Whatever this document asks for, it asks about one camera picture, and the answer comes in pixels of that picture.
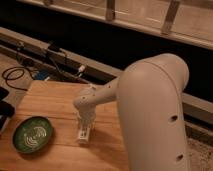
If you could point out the black object at left edge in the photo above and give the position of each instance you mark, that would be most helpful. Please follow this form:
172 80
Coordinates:
7 111

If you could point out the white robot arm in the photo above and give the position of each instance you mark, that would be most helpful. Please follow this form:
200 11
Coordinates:
149 102

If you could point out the black clamp on rail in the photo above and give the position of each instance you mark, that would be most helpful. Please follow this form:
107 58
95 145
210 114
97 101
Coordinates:
53 47

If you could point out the grey metal rail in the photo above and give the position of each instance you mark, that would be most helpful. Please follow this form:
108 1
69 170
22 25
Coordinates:
197 110

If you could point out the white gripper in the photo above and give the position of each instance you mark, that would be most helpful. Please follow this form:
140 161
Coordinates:
85 119

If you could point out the green ceramic bowl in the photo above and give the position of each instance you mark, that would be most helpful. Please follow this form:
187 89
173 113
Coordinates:
32 134

